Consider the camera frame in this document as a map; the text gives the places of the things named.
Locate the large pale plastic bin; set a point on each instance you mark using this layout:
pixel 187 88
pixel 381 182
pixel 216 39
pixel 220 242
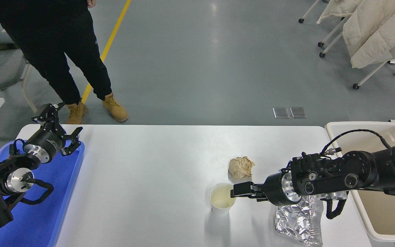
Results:
pixel 382 219

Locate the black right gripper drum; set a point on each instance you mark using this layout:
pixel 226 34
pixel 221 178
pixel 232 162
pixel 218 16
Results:
pixel 273 188

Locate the silver floor plate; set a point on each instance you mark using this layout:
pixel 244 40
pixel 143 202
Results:
pixel 281 113
pixel 298 112

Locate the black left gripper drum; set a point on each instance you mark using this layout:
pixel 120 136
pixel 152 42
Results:
pixel 48 140

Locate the person's hand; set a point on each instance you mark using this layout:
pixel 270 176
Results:
pixel 91 2

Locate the tan paper ball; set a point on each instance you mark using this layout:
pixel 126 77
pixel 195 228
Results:
pixel 241 167

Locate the large cream quilted jacket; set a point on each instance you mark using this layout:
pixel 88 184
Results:
pixel 382 31

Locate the white paper cup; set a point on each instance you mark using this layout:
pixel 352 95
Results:
pixel 219 200

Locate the blue plastic tray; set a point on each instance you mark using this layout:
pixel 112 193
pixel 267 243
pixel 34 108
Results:
pixel 39 219

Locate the person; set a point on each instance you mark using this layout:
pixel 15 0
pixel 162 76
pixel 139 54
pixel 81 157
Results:
pixel 53 41

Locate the white chair frame with casters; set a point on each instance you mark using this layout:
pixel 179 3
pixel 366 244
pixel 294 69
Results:
pixel 301 20
pixel 356 86
pixel 321 44

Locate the silver foil tray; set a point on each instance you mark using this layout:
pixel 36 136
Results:
pixel 297 223

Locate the small cream quilted jacket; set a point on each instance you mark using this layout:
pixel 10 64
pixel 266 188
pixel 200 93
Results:
pixel 338 8

